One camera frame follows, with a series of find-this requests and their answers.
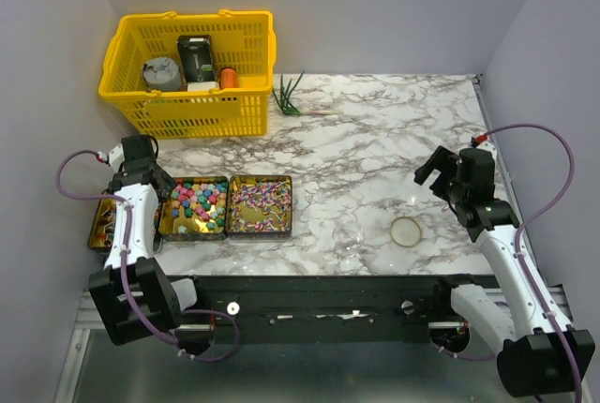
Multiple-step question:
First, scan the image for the tin of star candies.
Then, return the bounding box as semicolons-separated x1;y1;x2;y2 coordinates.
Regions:
158;176;229;242

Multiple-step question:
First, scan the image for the tin of dark lollipops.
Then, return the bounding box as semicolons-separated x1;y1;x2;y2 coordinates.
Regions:
88;199;162;258

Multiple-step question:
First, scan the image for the tin of rainbow lollipops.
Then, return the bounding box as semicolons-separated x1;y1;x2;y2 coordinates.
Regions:
225;174;293;240

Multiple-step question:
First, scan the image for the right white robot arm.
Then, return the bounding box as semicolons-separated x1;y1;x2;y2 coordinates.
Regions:
414;146;595;401

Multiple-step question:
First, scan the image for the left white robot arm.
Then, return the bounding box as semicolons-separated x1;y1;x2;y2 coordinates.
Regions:
88;135;208;345

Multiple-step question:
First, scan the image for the round jar lid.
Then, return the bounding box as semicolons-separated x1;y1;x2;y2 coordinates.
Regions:
390;216;423;247

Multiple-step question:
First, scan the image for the grey crumpled can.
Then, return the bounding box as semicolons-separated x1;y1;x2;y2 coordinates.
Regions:
142;56;183;92

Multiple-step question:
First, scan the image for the white box in basket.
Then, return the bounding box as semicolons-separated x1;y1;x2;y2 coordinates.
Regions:
187;82;219;92

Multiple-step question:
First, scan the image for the clear glass jar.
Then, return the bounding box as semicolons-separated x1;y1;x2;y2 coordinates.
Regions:
332;220;365;252

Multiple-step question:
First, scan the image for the orange bottle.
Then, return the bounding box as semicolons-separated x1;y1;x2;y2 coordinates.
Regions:
219;67;239;89

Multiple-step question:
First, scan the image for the black carton box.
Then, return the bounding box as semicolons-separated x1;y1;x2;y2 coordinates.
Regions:
176;35;217;82

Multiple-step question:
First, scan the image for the green onion sprig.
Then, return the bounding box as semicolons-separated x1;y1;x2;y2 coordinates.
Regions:
272;71;335;117

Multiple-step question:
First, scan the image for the yellow plastic shopping basket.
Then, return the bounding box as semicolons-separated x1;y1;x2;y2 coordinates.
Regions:
98;9;277;139

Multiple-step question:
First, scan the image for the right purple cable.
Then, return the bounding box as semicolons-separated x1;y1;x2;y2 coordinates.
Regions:
438;123;582;403

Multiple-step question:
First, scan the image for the black mounting base rail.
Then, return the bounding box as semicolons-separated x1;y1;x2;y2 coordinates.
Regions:
166;274;503;346

